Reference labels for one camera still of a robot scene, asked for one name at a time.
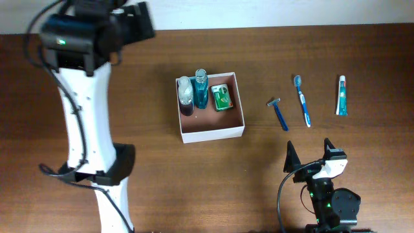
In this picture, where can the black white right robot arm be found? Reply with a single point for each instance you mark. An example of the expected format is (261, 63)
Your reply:
(335, 209)

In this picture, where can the purple foam pump bottle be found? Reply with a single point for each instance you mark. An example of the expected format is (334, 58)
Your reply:
(185, 96)

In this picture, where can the blue disposable razor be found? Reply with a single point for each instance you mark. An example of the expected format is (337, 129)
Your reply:
(274, 102)

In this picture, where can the green white toothpaste tube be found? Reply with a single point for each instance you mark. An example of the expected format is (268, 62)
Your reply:
(341, 108)

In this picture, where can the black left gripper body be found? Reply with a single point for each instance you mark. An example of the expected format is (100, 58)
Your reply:
(130, 28)

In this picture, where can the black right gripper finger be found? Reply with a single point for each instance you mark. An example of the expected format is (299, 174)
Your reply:
(328, 146)
(292, 161)

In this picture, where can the teal mouthwash bottle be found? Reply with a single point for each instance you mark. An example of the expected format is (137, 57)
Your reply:
(201, 88)

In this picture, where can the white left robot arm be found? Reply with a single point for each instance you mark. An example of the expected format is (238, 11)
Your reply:
(76, 47)

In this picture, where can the green soap box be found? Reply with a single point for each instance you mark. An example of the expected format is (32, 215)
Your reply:
(222, 98)

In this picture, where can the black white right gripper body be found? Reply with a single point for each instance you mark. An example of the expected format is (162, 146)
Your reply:
(306, 173)

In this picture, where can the blue white toothbrush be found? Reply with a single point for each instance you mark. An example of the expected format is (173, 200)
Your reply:
(297, 84)

